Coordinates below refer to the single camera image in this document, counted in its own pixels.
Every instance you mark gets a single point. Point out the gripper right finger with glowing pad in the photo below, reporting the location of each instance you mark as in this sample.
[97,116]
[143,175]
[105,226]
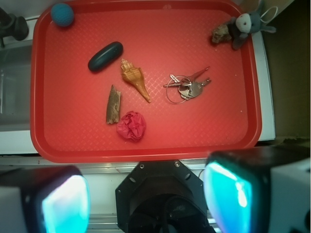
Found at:
[260,190]

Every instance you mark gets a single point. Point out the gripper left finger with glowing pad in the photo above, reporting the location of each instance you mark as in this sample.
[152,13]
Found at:
[44,200]

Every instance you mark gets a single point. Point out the dark green plastic pickle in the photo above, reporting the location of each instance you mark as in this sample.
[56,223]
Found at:
[105,56]

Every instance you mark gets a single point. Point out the crumpled pink paper ball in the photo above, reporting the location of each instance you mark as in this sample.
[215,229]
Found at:
[132,126]

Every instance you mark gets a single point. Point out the brown bark piece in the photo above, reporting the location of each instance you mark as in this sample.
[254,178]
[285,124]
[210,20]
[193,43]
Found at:
[113,106]

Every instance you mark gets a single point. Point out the red plastic tray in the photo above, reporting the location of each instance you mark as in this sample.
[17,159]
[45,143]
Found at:
[68,101]

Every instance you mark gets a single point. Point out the orange spiral seashell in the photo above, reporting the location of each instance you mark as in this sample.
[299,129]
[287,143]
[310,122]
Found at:
[134,76]

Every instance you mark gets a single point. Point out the brown rough rock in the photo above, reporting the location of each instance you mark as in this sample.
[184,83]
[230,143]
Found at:
[221,34]

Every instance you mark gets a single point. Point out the grey plush donkey toy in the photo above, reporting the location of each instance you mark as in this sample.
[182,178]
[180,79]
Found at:
[246,24]

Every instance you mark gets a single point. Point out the black clamp knob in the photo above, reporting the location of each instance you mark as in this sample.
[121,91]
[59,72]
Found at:
[11,25]

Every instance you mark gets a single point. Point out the blue dimpled ball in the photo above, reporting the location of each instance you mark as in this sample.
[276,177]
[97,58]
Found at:
[62,14]

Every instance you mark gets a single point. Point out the black octagonal mount base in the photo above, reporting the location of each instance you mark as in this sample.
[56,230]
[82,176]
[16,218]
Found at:
[162,197]

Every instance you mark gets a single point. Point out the metal keys on ring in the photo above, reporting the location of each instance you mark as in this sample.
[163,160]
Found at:
[187,86]

